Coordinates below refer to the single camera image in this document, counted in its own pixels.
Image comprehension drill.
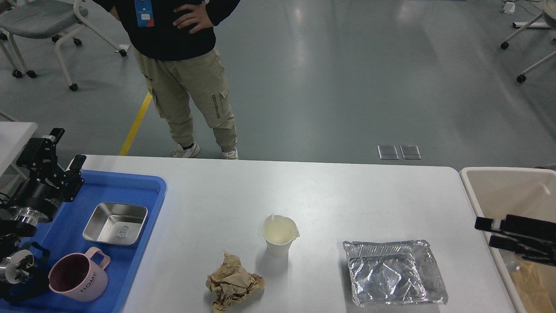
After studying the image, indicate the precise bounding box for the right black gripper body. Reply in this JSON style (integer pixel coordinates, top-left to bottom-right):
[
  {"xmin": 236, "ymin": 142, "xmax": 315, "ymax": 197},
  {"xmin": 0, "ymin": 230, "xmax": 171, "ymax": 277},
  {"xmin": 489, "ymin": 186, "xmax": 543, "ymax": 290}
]
[{"xmin": 504, "ymin": 214, "xmax": 556, "ymax": 266}]

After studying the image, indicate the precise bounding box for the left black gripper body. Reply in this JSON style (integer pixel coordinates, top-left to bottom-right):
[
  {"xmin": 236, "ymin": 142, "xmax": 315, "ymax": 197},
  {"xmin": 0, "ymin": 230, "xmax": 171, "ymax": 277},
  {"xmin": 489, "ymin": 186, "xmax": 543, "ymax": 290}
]
[{"xmin": 7, "ymin": 168, "xmax": 75, "ymax": 224}]

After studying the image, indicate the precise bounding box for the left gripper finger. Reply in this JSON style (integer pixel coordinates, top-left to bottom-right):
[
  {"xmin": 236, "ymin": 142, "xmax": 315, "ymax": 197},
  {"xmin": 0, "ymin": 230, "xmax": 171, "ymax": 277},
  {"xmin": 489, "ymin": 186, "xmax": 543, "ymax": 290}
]
[
  {"xmin": 61, "ymin": 155, "xmax": 86, "ymax": 202},
  {"xmin": 17, "ymin": 127, "xmax": 65, "ymax": 172}
]

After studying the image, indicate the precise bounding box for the square stainless steel dish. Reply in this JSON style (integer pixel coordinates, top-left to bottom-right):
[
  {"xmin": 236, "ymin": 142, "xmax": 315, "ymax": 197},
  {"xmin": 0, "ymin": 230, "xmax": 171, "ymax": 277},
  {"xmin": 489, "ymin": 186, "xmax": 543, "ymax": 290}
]
[{"xmin": 82, "ymin": 202, "xmax": 148, "ymax": 246}]

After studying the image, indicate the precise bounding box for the pink HOME mug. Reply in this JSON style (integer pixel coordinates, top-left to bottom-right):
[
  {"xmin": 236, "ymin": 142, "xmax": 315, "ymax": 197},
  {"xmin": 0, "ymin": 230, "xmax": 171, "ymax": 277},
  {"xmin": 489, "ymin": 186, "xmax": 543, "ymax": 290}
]
[{"xmin": 48, "ymin": 247, "xmax": 111, "ymax": 302}]

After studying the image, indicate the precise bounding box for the aluminium foil container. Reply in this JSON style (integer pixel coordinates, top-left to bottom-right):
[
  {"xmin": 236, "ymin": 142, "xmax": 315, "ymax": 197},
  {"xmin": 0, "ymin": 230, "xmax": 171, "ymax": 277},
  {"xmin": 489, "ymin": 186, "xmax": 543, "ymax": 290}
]
[{"xmin": 342, "ymin": 240, "xmax": 449, "ymax": 308}]

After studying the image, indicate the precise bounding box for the white paper cup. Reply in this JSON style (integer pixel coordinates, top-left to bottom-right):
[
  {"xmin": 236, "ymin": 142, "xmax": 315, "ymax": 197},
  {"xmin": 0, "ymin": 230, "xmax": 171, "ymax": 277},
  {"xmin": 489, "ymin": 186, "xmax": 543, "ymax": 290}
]
[{"xmin": 262, "ymin": 215, "xmax": 300, "ymax": 257}]

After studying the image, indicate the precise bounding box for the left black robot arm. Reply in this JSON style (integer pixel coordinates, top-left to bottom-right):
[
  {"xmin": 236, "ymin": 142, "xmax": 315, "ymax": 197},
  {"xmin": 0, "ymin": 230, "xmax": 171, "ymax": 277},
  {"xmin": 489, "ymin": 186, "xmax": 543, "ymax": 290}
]
[{"xmin": 0, "ymin": 127, "xmax": 86, "ymax": 303}]

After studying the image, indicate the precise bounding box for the person's right hand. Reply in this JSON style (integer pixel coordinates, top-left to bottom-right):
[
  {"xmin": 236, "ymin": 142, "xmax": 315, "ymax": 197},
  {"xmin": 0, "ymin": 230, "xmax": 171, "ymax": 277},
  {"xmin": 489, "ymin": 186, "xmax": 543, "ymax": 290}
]
[{"xmin": 109, "ymin": 0, "xmax": 121, "ymax": 21}]

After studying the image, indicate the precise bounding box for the person's left hand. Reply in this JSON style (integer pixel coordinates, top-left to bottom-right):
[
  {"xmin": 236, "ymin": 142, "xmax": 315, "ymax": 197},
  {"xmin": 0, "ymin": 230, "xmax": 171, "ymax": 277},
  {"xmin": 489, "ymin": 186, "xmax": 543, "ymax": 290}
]
[{"xmin": 173, "ymin": 2, "xmax": 215, "ymax": 34}]

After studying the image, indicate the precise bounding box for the white side table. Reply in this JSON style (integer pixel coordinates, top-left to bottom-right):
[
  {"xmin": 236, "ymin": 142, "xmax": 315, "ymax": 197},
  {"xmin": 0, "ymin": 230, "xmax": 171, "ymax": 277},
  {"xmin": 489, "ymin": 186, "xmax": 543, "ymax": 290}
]
[{"xmin": 0, "ymin": 121, "xmax": 38, "ymax": 180}]

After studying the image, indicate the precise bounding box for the brown paper in bin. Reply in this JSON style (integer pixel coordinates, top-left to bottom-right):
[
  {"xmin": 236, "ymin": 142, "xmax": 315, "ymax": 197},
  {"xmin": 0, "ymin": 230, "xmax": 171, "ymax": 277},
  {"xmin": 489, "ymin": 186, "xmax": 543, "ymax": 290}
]
[{"xmin": 510, "ymin": 259, "xmax": 556, "ymax": 313}]

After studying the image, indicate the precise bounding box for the blue plastic tray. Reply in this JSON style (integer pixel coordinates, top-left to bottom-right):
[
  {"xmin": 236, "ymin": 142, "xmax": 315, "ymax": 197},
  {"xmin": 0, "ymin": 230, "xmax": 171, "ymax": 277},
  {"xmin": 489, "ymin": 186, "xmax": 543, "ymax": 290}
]
[{"xmin": 0, "ymin": 170, "xmax": 166, "ymax": 313}]

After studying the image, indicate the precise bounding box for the silver floor plate right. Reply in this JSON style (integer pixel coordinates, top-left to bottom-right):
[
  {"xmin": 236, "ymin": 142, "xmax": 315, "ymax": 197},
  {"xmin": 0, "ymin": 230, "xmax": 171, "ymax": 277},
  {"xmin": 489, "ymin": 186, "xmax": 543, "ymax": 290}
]
[{"xmin": 400, "ymin": 145, "xmax": 422, "ymax": 160}]

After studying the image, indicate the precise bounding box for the silver floor plate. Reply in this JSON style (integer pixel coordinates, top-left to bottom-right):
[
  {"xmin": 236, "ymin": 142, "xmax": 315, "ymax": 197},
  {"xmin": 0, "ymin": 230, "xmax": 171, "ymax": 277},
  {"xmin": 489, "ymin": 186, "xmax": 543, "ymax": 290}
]
[
  {"xmin": 377, "ymin": 145, "xmax": 400, "ymax": 160},
  {"xmin": 400, "ymin": 145, "xmax": 422, "ymax": 160}
]

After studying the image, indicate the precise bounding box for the silver floor plate left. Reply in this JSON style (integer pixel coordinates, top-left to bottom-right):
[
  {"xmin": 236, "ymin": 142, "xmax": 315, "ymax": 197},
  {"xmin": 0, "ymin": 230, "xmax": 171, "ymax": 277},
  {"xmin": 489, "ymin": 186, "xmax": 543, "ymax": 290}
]
[{"xmin": 377, "ymin": 145, "xmax": 400, "ymax": 160}]

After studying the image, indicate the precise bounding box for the grey office chair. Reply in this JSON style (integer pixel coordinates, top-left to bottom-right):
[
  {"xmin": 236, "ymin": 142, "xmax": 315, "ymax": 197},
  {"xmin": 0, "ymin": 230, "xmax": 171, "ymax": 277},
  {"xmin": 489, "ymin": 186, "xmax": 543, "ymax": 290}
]
[{"xmin": 0, "ymin": 0, "xmax": 127, "ymax": 91}]

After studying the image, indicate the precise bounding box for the person in black sweater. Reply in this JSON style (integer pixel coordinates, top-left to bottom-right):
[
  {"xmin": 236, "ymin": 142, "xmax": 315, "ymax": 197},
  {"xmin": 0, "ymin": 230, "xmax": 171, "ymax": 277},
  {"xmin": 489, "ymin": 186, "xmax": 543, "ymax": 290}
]
[{"xmin": 96, "ymin": 0, "xmax": 239, "ymax": 160}]

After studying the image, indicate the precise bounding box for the blue ID badge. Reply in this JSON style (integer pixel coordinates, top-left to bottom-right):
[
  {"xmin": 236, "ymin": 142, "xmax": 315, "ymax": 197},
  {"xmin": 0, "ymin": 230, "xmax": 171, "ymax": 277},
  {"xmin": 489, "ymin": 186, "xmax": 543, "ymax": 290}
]
[{"xmin": 134, "ymin": 0, "xmax": 154, "ymax": 28}]

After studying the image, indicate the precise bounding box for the crumpled brown paper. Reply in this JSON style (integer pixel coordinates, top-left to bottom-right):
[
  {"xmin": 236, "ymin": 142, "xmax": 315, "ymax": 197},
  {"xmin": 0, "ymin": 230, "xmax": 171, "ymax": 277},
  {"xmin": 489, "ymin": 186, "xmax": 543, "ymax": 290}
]
[{"xmin": 205, "ymin": 251, "xmax": 266, "ymax": 313}]

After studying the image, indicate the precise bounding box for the white chair base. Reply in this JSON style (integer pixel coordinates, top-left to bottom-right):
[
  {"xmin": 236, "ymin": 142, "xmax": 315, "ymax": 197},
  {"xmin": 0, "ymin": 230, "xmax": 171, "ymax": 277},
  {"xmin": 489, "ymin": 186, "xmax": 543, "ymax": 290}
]
[{"xmin": 500, "ymin": 0, "xmax": 556, "ymax": 83}]

